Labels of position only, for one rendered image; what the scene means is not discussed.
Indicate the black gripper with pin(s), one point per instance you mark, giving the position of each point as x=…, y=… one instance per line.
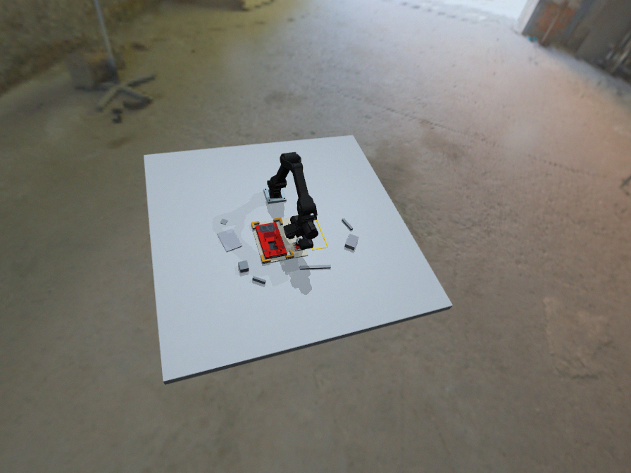
x=303, y=243

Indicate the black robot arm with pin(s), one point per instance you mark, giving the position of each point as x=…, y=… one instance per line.
x=305, y=205

